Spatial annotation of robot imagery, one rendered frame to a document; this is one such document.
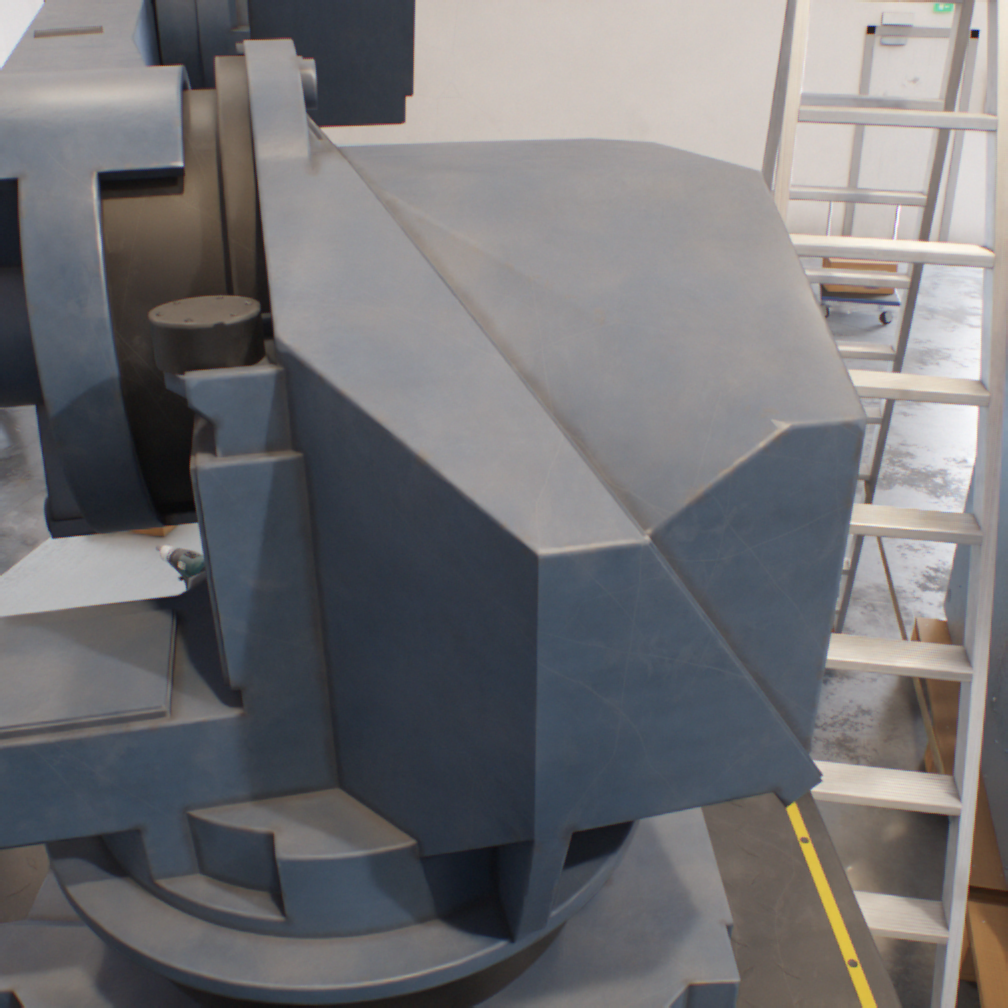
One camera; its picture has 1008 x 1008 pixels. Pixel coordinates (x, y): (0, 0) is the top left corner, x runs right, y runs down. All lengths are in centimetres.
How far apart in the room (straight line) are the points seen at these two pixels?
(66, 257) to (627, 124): 1094
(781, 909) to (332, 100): 119
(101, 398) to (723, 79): 1085
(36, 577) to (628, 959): 244
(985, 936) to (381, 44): 223
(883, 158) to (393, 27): 1007
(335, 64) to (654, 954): 120
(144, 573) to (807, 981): 227
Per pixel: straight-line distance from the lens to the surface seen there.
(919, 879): 292
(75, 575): 294
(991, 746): 298
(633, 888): 79
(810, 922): 101
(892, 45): 1132
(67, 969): 80
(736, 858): 104
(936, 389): 175
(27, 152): 63
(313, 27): 148
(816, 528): 46
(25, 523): 491
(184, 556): 243
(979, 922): 263
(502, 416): 43
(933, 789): 186
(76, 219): 60
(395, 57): 151
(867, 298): 792
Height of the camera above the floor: 200
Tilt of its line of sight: 26 degrees down
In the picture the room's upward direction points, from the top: straight up
